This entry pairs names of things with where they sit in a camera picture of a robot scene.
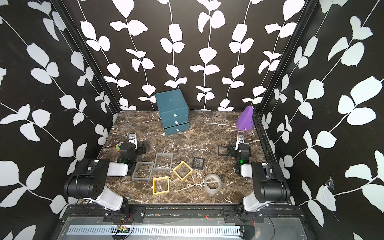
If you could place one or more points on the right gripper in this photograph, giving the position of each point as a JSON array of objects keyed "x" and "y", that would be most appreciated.
[{"x": 227, "y": 150}]

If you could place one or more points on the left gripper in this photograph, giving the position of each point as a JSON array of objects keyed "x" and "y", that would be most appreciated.
[{"x": 140, "y": 149}]

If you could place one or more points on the grey brooch box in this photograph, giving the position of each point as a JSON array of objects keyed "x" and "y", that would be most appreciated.
[
  {"x": 143, "y": 171},
  {"x": 163, "y": 162}
]

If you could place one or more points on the small black brooch box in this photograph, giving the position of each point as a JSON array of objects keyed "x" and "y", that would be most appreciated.
[{"x": 198, "y": 163}]

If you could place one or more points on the teal drawer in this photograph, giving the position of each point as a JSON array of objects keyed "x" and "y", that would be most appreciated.
[
  {"x": 173, "y": 114},
  {"x": 177, "y": 129},
  {"x": 175, "y": 121}
]

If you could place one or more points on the teal top drawer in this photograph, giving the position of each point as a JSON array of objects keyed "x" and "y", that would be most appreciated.
[{"x": 173, "y": 114}]

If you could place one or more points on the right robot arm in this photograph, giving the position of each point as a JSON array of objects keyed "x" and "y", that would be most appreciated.
[{"x": 269, "y": 183}]

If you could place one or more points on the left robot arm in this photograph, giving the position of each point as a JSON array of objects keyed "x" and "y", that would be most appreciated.
[{"x": 88, "y": 181}]

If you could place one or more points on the yellow brooch box lower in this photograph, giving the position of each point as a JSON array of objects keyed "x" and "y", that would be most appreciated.
[{"x": 161, "y": 185}]

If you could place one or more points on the yellow brooch box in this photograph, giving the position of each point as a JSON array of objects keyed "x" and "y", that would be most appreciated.
[
  {"x": 161, "y": 185},
  {"x": 183, "y": 171}
]

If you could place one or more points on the yellow brooch box upper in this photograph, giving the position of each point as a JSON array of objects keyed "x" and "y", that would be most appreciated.
[{"x": 183, "y": 171}]

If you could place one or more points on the teal drawer cabinet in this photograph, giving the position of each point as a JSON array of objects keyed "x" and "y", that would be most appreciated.
[{"x": 171, "y": 100}]

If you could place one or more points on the teal bottom drawer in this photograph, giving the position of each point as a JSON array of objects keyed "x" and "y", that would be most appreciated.
[{"x": 177, "y": 129}]

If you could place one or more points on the small yellow blue toy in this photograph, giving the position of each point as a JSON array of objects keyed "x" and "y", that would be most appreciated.
[{"x": 118, "y": 146}]

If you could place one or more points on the purple wedge block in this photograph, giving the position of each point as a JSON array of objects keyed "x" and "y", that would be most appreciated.
[{"x": 245, "y": 120}]

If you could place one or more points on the clear tape roll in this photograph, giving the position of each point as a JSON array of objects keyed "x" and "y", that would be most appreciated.
[{"x": 212, "y": 184}]

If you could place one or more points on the small circuit board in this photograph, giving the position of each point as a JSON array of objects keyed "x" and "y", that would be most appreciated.
[{"x": 121, "y": 230}]

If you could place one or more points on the white perforated strip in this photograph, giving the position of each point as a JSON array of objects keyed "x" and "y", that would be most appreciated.
[{"x": 157, "y": 230}]

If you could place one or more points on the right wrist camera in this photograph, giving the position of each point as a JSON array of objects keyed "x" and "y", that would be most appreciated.
[{"x": 240, "y": 140}]

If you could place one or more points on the black front rail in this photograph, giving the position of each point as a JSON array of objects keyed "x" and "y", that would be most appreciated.
[{"x": 231, "y": 213}]

